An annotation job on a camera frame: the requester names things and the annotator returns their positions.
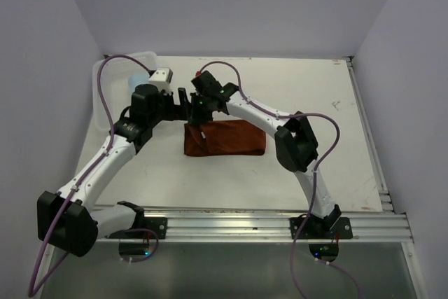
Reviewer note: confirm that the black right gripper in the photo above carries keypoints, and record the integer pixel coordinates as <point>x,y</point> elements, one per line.
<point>197,118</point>

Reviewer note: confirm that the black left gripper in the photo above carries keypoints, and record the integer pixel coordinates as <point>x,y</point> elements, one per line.
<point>177,111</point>

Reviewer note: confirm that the light blue towel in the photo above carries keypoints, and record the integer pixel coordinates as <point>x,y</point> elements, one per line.
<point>136,80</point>

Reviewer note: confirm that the brown rust towel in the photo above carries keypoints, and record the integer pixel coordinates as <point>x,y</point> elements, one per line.
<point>223,137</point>

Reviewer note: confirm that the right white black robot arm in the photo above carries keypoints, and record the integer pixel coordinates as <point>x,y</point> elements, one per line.
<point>296,146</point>

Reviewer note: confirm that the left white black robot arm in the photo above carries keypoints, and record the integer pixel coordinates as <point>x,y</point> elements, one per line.
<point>66,219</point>

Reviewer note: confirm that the white perforated plastic basket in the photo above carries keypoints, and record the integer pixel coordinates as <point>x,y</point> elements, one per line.
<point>114,79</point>

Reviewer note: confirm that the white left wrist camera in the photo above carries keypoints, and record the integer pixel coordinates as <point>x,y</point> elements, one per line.
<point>161,79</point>

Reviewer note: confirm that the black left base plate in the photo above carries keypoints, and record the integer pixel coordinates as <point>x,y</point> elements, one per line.
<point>158,225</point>

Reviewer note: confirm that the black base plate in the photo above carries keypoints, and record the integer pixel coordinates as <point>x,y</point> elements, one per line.
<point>314,229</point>
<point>158,225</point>

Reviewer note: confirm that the aluminium front rail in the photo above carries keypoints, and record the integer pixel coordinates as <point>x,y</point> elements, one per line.
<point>217,225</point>

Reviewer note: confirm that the aluminium rail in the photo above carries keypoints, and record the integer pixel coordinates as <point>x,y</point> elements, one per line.
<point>384,194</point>
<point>217,225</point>

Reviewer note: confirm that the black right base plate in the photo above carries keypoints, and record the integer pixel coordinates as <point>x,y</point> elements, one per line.
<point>314,229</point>

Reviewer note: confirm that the aluminium right side rail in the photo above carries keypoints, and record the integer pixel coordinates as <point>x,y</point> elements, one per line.
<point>384,194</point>

